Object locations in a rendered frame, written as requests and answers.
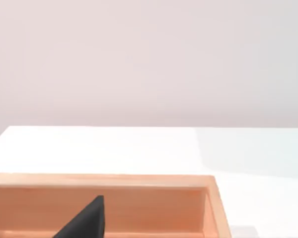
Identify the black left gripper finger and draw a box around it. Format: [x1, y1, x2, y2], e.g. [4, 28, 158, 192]
[52, 195, 106, 238]

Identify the shallow salmon-coloured box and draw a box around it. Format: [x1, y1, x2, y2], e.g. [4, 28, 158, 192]
[0, 173, 232, 238]

